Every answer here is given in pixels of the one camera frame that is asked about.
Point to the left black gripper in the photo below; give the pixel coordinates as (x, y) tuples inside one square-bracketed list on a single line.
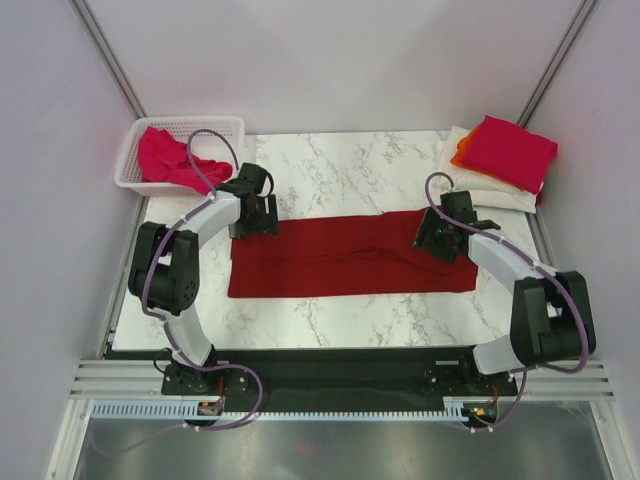
[(266, 224)]

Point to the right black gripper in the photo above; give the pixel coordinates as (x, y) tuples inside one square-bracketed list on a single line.
[(429, 222)]

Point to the dark red t shirt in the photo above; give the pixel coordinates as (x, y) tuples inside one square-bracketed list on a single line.
[(343, 256)]

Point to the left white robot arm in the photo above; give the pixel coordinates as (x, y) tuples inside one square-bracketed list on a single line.
[(165, 271)]

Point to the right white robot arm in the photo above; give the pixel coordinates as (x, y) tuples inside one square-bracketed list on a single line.
[(551, 322)]

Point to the folded cream t shirt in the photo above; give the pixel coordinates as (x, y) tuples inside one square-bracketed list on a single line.
[(484, 190)]

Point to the folded orange t shirt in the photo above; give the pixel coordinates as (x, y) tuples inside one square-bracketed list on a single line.
[(462, 148)]

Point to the white plastic basket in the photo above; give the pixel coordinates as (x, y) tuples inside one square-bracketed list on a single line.
[(209, 137)]

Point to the folded pink t shirt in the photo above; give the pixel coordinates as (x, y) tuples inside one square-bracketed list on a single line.
[(514, 155)]

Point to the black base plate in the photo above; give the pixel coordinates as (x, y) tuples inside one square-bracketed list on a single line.
[(351, 379)]

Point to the white slotted cable duct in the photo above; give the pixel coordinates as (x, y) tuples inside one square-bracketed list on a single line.
[(192, 410)]

